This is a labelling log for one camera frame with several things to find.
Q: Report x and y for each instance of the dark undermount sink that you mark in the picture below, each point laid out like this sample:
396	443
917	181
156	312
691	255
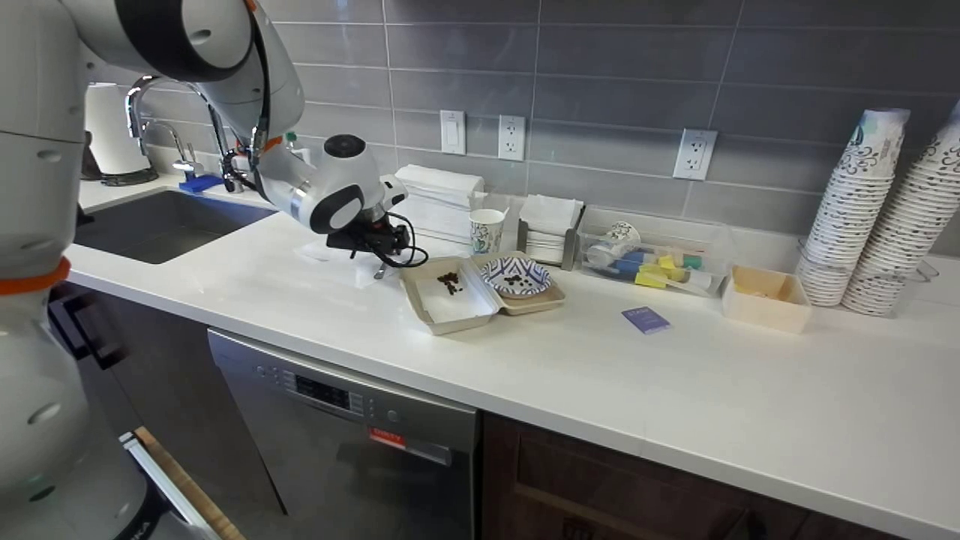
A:
169	227

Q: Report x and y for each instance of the brown wooden cabinet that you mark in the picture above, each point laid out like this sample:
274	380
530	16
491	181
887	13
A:
618	500

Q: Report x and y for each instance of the white wall light switch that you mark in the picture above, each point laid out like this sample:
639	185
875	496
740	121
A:
452	129

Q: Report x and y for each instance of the purple card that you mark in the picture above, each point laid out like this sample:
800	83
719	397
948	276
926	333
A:
646	319

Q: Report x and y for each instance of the blue patterned paper bowl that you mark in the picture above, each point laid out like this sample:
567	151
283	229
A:
516	276

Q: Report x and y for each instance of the tall printed paper cup stack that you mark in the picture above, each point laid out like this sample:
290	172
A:
910	220
851	199

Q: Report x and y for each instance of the clear condiment packet organizer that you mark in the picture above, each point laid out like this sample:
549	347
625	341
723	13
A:
648	266

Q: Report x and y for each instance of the brown beans pile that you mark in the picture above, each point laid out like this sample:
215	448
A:
452	283

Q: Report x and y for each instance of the white paper towel roll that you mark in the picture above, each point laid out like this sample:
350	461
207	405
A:
114	129

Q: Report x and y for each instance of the white clamshell takeout tray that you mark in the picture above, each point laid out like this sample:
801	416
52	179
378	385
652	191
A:
440	312

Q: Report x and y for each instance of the small chrome tap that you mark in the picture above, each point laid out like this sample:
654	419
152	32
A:
183	155

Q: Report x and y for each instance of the stainless steel dishwasher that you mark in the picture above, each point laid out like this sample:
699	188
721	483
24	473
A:
331	452

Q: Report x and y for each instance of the white wall power outlet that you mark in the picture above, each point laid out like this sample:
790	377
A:
694	155
512	135

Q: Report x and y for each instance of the large clear plastic bag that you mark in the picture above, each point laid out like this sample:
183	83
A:
317	251

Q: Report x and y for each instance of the tan cardboard box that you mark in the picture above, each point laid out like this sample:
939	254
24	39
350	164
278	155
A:
766	305

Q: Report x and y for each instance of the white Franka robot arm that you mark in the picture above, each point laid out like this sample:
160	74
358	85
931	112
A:
32	151

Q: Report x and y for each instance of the pulled-out wooden drawer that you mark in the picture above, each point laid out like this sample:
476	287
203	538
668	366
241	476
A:
183	483

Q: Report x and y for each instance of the clear napkin dispenser white napkins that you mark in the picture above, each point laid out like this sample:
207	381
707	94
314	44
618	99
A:
440	199

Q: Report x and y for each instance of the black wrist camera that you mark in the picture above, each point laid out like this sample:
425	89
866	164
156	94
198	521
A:
405	231

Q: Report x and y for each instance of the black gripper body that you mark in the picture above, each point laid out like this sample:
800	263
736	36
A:
363	229

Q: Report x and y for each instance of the chrome gooseneck faucet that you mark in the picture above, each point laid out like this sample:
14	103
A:
134	106

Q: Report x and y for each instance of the blue sponge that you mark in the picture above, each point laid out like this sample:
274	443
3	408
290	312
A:
203	185

